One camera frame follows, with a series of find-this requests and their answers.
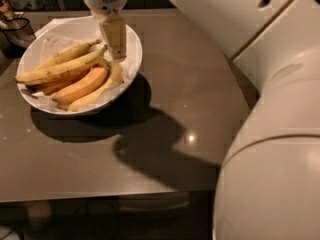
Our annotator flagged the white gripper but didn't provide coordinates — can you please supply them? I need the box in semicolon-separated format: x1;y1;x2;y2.
83;0;128;60

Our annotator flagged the long spotted yellow banana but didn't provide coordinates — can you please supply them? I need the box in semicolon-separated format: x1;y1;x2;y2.
15;45;107;85

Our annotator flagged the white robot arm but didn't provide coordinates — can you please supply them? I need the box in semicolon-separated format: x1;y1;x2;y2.
169;0;320;240

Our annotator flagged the front yellow banana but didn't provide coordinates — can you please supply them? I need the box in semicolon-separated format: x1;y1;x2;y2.
58;62;123;112

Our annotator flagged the top yellow banana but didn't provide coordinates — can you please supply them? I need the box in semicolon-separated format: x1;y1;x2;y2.
37;39;102;69

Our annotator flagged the white ceramic bowl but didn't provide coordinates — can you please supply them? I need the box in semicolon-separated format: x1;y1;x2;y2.
16;15;143;116

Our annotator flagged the orange ripe banana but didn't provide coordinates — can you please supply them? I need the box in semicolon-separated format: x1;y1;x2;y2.
52;67;108;105

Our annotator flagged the white paper bowl liner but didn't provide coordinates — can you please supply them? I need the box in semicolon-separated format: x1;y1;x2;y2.
20;13;139;112

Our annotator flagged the small orange banana underneath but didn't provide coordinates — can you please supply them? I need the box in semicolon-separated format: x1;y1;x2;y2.
33;80;74;95

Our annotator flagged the black wire basket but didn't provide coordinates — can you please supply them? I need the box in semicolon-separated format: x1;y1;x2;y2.
0;18;36;58

